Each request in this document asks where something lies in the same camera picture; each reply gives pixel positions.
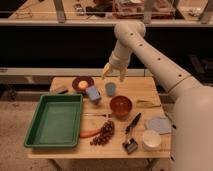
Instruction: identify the white round bowl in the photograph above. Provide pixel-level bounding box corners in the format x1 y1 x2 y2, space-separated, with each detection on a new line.
142 130 162 151

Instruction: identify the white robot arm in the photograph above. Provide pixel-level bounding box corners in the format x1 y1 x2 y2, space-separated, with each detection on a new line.
102 21 213 171

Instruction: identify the orange carrot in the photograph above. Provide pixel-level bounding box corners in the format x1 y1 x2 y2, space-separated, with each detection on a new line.
79 128 101 138

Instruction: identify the yellow round fruit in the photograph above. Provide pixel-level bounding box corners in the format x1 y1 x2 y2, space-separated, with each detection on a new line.
78 81 88 90

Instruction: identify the black handled spatula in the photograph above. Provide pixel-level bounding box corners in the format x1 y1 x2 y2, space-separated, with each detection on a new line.
122 113 141 154

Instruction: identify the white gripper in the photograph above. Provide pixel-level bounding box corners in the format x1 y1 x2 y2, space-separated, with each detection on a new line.
102 52 129 82

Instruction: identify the dark red plate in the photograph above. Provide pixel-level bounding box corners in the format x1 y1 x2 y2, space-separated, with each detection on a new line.
72 76 94 94

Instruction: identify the bunch of brown grapes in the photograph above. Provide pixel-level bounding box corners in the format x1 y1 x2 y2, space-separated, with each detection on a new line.
90 120 115 145

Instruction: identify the orange red bowl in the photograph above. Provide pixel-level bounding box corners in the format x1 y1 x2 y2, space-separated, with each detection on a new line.
110 96 132 118

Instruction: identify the grey blue cloth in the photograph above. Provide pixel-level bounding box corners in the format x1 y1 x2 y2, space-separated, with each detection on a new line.
145 117 171 135

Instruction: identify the blue plastic cup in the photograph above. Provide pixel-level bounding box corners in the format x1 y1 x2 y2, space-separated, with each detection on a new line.
105 82 116 97

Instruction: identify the green plastic tray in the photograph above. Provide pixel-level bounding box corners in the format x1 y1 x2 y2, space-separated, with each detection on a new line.
24 94 83 148

